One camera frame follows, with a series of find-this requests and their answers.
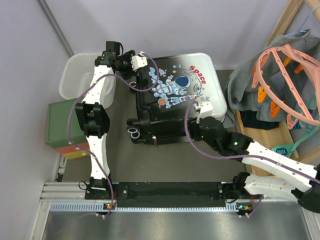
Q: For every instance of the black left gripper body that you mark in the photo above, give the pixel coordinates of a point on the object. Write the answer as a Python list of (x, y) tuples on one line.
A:
[(136, 75)]

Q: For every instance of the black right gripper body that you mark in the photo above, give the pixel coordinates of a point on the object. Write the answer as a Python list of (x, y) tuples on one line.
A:
[(195, 126)]

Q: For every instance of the white black space suitcase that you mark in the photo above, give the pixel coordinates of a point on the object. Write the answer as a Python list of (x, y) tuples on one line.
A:
[(169, 85)]

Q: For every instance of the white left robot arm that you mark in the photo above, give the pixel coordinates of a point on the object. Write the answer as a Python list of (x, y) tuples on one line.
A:
[(92, 117)]

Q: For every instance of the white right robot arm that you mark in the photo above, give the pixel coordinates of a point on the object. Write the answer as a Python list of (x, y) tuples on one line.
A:
[(289, 178)]

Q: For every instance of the white plastic basket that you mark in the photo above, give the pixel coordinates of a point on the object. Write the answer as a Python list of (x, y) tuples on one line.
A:
[(78, 75)]

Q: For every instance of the dark navy folded cloth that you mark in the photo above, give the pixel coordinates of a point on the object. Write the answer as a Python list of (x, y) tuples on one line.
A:
[(249, 120)]

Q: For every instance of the grey shirt on hanger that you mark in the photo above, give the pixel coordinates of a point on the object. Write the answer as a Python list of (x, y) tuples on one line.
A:
[(271, 83)]

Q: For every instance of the green drawer box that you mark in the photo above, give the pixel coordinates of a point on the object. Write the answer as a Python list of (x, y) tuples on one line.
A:
[(56, 131)]

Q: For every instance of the pink round clip hanger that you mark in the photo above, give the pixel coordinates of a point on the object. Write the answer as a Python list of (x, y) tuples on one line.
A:
[(283, 55)]

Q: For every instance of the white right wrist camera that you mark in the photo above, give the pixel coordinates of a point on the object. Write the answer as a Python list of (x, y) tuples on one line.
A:
[(203, 109)]

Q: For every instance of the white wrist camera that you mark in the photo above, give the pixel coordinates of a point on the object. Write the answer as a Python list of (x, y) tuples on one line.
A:
[(203, 109), (138, 61)]

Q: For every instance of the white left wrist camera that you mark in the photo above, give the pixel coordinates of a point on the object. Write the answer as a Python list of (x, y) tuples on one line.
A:
[(138, 61)]

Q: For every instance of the wooden clothes rack frame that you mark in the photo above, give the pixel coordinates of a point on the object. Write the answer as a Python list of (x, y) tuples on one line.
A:
[(280, 135)]

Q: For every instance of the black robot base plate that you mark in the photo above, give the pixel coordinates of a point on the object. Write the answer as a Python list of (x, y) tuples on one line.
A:
[(175, 194)]

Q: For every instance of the light blue wire hanger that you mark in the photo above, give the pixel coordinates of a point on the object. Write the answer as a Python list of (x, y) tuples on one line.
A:
[(300, 27)]

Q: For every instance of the aluminium rail frame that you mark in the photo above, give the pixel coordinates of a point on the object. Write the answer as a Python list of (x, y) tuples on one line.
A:
[(60, 215)]

